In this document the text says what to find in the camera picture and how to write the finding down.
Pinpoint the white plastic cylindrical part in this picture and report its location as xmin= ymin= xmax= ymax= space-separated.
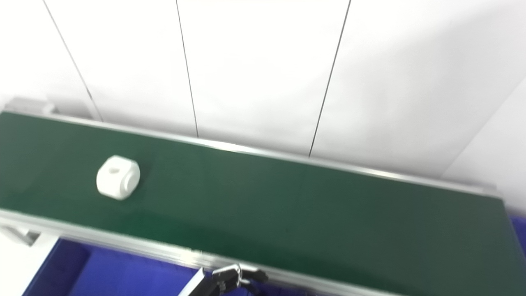
xmin=96 ymin=155 xmax=141 ymax=201

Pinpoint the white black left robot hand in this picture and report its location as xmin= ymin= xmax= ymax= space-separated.
xmin=178 ymin=264 xmax=270 ymax=296

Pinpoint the large blue plastic bin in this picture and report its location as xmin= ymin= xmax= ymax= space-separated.
xmin=23 ymin=238 xmax=296 ymax=296
xmin=509 ymin=215 xmax=526 ymax=253

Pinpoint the aluminium conveyor leg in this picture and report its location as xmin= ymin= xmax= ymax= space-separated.
xmin=0 ymin=225 xmax=41 ymax=246

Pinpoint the green conveyor belt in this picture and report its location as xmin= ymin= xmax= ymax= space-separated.
xmin=0 ymin=112 xmax=526 ymax=296
xmin=0 ymin=108 xmax=526 ymax=296

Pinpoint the grey conveyor end box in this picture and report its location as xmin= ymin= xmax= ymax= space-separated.
xmin=3 ymin=98 xmax=56 ymax=116

